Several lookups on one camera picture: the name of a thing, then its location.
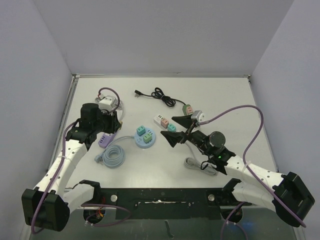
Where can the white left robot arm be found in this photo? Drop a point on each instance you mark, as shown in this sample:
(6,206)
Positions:
(47,205)

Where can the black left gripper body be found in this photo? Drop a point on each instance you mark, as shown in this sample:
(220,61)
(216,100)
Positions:
(106,123)

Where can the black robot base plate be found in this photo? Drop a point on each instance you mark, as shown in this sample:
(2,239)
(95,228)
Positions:
(166,203)

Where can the white USB power strip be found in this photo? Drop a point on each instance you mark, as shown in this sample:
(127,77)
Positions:
(157,119)

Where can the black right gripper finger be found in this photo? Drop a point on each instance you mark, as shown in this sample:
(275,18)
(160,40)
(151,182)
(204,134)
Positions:
(184,121)
(174,138)

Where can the mint green charger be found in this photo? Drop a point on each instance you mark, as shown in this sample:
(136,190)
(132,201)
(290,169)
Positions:
(147,137)

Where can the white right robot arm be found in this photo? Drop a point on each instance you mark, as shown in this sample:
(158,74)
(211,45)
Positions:
(285,194)

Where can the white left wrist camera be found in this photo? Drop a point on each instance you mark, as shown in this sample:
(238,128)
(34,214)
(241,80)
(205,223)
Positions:
(107,102)

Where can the green power strip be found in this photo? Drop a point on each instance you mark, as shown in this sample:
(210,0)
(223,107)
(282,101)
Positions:
(183,109)

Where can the teal charger dark base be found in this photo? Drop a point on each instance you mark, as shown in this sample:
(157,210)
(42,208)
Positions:
(171,127)

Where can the pink brown charger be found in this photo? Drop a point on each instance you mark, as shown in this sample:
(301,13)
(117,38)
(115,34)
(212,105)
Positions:
(189,110)

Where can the round blue power socket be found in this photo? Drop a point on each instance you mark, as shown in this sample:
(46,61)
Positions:
(139,139)

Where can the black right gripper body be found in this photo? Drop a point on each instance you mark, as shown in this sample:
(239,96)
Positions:
(187,131)

